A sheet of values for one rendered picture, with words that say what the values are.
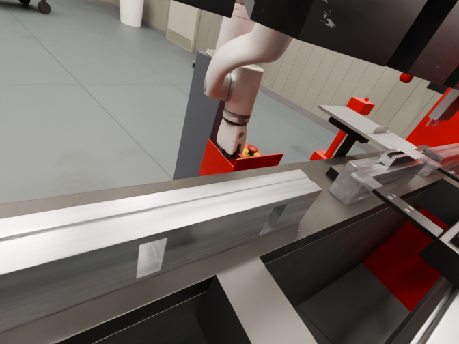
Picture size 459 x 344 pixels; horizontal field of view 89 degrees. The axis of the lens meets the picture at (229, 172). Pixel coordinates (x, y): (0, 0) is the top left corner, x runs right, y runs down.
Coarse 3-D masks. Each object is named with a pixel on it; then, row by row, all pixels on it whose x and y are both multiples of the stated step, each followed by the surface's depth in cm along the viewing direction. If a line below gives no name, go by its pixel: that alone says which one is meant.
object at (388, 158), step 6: (390, 150) 61; (396, 150) 62; (384, 156) 60; (390, 156) 59; (396, 156) 58; (402, 156) 60; (408, 156) 63; (384, 162) 60; (390, 162) 59; (396, 162) 60; (402, 162) 63
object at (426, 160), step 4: (424, 156) 63; (424, 160) 62; (428, 160) 61; (432, 160) 62; (428, 164) 61; (432, 164) 60; (436, 164) 61; (440, 164) 62; (436, 168) 60; (440, 168) 59; (444, 168) 60; (444, 172) 59; (448, 172) 58; (452, 172) 59; (448, 176) 58; (452, 176) 58; (456, 176) 58; (456, 180) 57
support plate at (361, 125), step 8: (328, 112) 75; (336, 112) 76; (344, 112) 79; (352, 112) 83; (344, 120) 71; (352, 120) 74; (360, 120) 77; (368, 120) 80; (352, 128) 69; (360, 128) 69; (368, 128) 71; (368, 136) 65; (392, 136) 73; (376, 144) 64; (384, 144) 63; (408, 144) 70
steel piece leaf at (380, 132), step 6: (372, 132) 68; (378, 132) 70; (384, 132) 72; (384, 138) 67; (390, 138) 69; (390, 144) 65; (396, 144) 66; (402, 144) 68; (402, 150) 63; (408, 150) 65
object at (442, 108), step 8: (448, 96) 54; (456, 96) 53; (440, 104) 55; (448, 104) 54; (456, 104) 56; (432, 112) 57; (440, 112) 55; (448, 112) 57; (432, 120) 58; (440, 120) 61
